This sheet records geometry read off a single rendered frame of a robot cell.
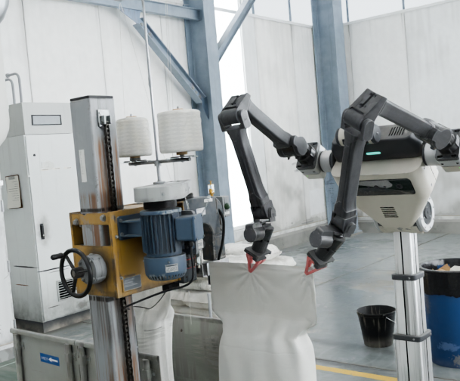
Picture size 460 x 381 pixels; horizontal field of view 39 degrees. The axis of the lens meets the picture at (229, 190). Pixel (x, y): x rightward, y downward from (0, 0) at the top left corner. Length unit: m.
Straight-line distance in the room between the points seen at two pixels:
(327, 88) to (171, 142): 9.01
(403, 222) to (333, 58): 8.67
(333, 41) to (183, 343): 8.55
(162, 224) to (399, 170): 0.92
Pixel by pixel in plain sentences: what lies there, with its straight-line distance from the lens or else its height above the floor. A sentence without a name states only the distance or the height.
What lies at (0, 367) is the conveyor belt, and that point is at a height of 0.38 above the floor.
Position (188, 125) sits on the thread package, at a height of 1.62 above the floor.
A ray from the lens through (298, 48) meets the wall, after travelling 10.93.
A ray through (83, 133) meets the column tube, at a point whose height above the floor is 1.63.
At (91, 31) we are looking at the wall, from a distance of 7.70.
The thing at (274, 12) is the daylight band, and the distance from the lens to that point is 10.56.
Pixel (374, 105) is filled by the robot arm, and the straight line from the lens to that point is 2.02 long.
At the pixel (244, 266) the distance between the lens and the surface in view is 2.52.
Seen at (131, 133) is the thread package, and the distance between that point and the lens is 2.54.
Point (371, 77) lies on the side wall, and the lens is 11.16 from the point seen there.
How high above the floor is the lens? 1.50
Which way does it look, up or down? 3 degrees down
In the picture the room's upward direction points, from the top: 5 degrees counter-clockwise
